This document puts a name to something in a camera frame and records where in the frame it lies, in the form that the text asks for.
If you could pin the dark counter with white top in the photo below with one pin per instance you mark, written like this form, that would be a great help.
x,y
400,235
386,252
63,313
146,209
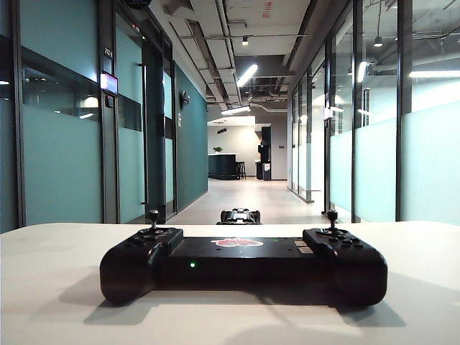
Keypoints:
x,y
221,165

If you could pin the wooden bar stool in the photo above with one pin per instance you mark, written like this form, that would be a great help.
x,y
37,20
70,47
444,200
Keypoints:
x,y
241,169

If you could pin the black quadruped robot dog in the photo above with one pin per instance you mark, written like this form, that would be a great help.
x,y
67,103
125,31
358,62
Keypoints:
x,y
240,216

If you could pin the glowing door display panel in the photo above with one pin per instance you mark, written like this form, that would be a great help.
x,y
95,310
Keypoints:
x,y
109,83

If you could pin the green potted plant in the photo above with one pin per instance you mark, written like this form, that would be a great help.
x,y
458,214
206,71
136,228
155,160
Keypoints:
x,y
217,148

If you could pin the black door access reader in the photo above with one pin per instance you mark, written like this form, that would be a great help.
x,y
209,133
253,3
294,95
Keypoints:
x,y
109,102

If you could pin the small ceiling spot light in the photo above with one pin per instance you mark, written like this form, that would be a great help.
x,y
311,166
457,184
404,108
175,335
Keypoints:
x,y
245,41

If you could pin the grey pendant lamp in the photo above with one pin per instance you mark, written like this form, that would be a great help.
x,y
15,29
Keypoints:
x,y
378,42

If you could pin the long linear ceiling light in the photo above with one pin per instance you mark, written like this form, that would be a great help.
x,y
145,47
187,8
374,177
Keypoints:
x,y
247,75

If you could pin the linear office ceiling light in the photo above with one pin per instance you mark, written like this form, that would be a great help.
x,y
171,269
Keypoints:
x,y
362,70

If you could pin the black handheld remote control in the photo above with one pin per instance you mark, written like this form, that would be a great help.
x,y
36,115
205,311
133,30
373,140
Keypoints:
x,y
237,266

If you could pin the low linear ceiling light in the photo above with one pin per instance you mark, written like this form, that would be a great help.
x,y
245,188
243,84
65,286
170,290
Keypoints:
x,y
235,110

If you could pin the small white wall sign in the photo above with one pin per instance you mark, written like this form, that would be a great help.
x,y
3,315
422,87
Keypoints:
x,y
179,119

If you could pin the wide office ceiling light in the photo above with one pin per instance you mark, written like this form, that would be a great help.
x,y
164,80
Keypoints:
x,y
435,74

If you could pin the round dark wall ornament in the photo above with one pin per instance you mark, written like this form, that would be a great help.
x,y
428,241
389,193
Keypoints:
x,y
184,99

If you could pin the room number sign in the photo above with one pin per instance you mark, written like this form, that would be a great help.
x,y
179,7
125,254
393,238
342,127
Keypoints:
x,y
108,53

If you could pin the tall black cabinet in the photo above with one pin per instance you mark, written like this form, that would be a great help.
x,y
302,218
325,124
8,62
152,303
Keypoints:
x,y
266,151

